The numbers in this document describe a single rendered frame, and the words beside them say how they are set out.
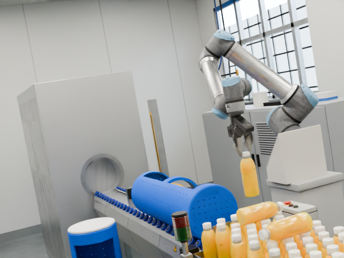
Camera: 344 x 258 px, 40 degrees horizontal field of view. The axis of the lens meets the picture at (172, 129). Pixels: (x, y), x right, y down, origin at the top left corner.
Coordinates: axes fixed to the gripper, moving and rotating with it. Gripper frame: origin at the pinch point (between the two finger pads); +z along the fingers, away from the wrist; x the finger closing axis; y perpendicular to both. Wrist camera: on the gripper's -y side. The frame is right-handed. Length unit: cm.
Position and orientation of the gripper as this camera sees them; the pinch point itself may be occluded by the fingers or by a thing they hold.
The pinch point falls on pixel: (245, 153)
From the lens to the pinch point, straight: 226.4
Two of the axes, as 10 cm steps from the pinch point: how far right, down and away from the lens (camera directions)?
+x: -9.1, 1.8, -3.8
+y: -3.8, 0.2, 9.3
